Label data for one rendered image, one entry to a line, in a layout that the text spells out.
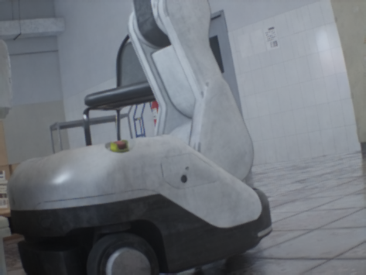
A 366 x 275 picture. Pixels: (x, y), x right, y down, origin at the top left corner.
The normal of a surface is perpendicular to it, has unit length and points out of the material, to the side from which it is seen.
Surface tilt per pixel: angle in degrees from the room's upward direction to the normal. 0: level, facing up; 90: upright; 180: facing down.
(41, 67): 90
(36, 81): 90
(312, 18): 90
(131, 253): 90
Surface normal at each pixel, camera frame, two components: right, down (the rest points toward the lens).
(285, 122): -0.79, 0.11
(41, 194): -0.49, 0.03
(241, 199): 0.56, -0.11
